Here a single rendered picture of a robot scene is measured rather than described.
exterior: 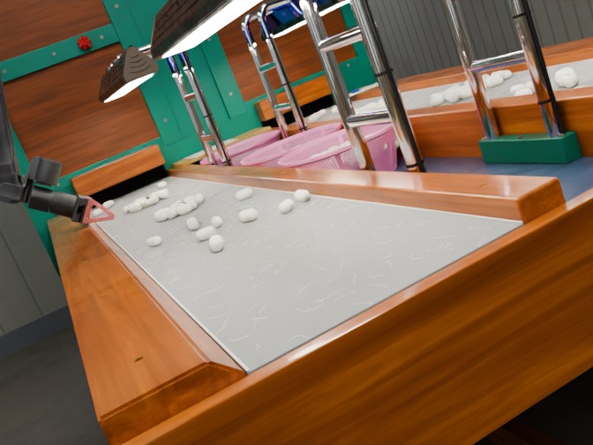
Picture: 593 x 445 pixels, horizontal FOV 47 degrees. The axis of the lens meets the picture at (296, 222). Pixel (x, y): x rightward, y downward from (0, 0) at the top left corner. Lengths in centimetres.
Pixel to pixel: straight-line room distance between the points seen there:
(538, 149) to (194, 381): 71
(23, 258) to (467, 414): 365
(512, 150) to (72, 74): 158
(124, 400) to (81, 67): 188
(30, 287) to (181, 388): 363
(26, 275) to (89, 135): 193
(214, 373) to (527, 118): 74
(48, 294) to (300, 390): 366
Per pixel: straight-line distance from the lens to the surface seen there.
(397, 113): 93
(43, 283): 418
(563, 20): 286
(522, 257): 66
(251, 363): 59
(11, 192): 176
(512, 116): 118
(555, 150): 109
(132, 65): 158
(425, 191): 81
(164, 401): 57
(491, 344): 66
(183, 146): 239
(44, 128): 235
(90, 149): 236
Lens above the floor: 96
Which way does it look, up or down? 13 degrees down
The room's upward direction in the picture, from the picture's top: 22 degrees counter-clockwise
